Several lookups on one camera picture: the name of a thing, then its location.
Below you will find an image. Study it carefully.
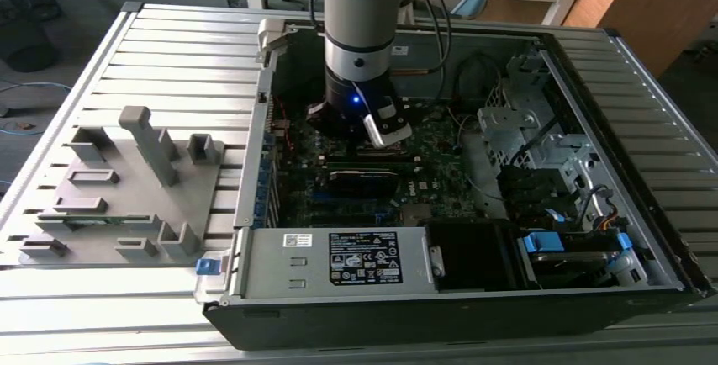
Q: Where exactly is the coloured wire bundle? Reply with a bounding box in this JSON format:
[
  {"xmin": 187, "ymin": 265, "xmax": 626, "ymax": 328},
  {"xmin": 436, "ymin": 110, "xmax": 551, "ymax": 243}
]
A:
[{"xmin": 580, "ymin": 183, "xmax": 627, "ymax": 231}]

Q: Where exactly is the hard disk in blue carrier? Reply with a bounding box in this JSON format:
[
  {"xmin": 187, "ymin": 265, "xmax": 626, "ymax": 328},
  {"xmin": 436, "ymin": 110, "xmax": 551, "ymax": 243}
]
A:
[{"xmin": 516, "ymin": 230, "xmax": 640, "ymax": 289}]

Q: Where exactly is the grey plastic parts rack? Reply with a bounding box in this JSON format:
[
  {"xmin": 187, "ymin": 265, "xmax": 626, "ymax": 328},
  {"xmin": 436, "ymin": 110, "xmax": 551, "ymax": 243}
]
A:
[{"xmin": 16, "ymin": 105, "xmax": 228, "ymax": 266}]

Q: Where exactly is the black floor bin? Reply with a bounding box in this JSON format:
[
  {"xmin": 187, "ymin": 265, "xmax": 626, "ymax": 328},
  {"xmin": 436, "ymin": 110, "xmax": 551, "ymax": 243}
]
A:
[{"xmin": 3, "ymin": 13, "xmax": 60, "ymax": 74}]

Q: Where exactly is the black plastic holder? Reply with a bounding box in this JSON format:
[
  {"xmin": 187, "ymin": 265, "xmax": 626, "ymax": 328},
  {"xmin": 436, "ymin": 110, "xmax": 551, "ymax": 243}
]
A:
[{"xmin": 496, "ymin": 166, "xmax": 582, "ymax": 220}]

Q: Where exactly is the black straight cable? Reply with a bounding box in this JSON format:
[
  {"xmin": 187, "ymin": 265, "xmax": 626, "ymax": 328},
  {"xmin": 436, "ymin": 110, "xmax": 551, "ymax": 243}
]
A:
[{"xmin": 507, "ymin": 114, "xmax": 562, "ymax": 171}]

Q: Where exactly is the silver power supply unit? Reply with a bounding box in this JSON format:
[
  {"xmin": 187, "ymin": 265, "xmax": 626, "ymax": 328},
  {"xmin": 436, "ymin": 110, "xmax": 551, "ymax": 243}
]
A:
[{"xmin": 237, "ymin": 226, "xmax": 439, "ymax": 299}]

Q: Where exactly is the silver metal drive cage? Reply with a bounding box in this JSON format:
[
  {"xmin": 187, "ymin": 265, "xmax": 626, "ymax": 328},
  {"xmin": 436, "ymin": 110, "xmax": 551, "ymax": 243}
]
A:
[{"xmin": 475, "ymin": 51, "xmax": 622, "ymax": 219}]

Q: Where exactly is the thin grey wire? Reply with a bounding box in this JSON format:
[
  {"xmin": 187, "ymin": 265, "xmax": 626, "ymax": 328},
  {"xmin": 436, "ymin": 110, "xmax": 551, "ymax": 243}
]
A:
[{"xmin": 454, "ymin": 113, "xmax": 506, "ymax": 204}]

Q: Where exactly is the black camera cable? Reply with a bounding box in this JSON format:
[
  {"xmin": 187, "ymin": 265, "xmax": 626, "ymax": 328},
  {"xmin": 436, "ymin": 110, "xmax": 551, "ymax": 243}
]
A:
[{"xmin": 391, "ymin": 0, "xmax": 454, "ymax": 77}]

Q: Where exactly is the black RAM slot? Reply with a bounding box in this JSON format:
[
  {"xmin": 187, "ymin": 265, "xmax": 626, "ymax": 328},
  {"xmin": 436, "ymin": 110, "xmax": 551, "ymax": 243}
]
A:
[
  {"xmin": 327, "ymin": 151, "xmax": 414, "ymax": 158},
  {"xmin": 327, "ymin": 156, "xmax": 415, "ymax": 163},
  {"xmin": 328, "ymin": 165, "xmax": 419, "ymax": 172},
  {"xmin": 327, "ymin": 161, "xmax": 418, "ymax": 167}
]

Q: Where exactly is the brown wooden cabinet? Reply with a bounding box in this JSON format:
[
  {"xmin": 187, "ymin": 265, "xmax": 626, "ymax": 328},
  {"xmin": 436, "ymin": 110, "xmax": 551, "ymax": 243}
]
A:
[{"xmin": 563, "ymin": 0, "xmax": 718, "ymax": 78}]

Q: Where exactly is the green RAM stick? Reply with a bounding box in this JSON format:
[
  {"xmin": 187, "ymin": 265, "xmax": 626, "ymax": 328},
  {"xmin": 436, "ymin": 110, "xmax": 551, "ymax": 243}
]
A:
[{"xmin": 60, "ymin": 214, "xmax": 153, "ymax": 228}]

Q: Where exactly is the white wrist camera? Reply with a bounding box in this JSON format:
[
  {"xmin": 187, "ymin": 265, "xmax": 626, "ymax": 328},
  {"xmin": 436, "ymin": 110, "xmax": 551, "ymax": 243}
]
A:
[{"xmin": 362, "ymin": 94, "xmax": 415, "ymax": 148}]

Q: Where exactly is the black graphics card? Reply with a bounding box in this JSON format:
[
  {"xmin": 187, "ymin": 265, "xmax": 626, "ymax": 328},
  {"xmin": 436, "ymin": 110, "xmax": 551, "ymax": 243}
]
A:
[{"xmin": 327, "ymin": 169, "xmax": 398, "ymax": 198}]

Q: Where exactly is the tan chipset heatsink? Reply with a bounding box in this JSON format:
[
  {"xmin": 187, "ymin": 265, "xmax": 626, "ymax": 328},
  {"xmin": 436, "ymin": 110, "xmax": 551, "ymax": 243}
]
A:
[{"xmin": 400, "ymin": 203, "xmax": 434, "ymax": 221}]

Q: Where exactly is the blue floor cable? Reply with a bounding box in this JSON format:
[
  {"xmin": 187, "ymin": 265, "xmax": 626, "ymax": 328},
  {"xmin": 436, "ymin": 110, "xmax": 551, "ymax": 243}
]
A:
[{"xmin": 0, "ymin": 81, "xmax": 73, "ymax": 137}]

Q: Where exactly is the green motherboard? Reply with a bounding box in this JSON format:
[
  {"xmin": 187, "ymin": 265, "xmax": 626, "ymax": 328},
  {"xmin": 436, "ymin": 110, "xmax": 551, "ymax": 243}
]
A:
[{"xmin": 268, "ymin": 95, "xmax": 506, "ymax": 230}]

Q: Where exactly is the black open PC case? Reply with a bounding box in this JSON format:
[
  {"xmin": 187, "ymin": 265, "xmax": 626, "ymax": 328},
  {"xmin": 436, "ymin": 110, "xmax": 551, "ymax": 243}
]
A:
[{"xmin": 193, "ymin": 15, "xmax": 717, "ymax": 352}]

